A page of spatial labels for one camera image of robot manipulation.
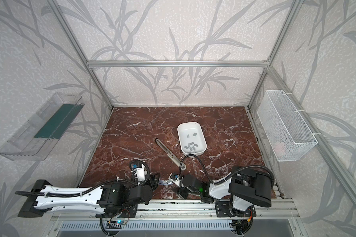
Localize large beige black stapler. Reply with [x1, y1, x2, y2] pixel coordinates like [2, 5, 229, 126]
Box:
[155, 138, 187, 170]

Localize small white stapler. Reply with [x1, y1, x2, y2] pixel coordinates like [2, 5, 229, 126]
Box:
[158, 180, 174, 186]

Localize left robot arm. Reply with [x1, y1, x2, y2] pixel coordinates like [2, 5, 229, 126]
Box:
[15, 173, 160, 218]

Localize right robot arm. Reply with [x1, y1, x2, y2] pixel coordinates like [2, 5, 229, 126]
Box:
[169, 165, 275, 219]

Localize white oval tray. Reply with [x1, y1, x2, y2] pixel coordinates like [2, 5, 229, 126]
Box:
[177, 122, 207, 156]

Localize staple strips in tray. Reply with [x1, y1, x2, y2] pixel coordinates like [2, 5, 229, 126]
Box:
[181, 132, 204, 155]

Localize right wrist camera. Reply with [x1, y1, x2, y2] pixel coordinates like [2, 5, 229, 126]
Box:
[169, 173, 181, 188]

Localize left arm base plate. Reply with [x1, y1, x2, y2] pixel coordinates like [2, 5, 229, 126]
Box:
[103, 205, 138, 218]

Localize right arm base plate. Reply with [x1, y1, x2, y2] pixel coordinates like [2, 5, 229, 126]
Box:
[215, 201, 257, 218]

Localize aluminium front rail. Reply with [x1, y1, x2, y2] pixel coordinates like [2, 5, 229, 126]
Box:
[50, 199, 300, 221]

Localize white wire mesh basket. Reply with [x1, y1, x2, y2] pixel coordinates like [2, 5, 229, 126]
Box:
[257, 90, 318, 162]

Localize clear acrylic wall shelf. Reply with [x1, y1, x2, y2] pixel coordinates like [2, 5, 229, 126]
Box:
[0, 92, 85, 161]

